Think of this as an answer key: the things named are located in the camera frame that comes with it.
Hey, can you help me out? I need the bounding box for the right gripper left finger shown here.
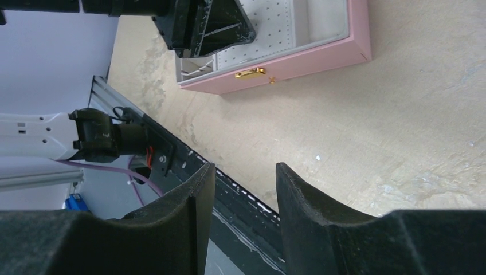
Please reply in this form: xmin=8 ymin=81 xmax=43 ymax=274
xmin=1 ymin=163 xmax=215 ymax=274

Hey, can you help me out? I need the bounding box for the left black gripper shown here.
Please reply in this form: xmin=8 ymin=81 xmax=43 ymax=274
xmin=1 ymin=1 xmax=200 ymax=57

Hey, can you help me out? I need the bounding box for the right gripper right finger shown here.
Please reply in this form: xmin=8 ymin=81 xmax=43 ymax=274
xmin=276 ymin=163 xmax=485 ymax=274

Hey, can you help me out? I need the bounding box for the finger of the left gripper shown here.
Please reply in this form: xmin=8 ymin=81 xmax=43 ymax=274
xmin=190 ymin=0 xmax=256 ymax=58

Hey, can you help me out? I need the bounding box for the pink jewelry box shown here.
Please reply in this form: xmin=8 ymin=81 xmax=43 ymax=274
xmin=175 ymin=0 xmax=372 ymax=95

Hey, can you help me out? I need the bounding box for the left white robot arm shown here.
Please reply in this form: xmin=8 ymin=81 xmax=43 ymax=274
xmin=1 ymin=1 xmax=256 ymax=163

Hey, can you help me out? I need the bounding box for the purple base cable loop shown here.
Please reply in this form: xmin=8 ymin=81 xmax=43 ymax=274
xmin=54 ymin=155 xmax=164 ymax=207

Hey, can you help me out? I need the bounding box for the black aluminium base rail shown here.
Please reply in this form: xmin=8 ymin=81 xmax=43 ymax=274
xmin=80 ymin=76 xmax=286 ymax=274

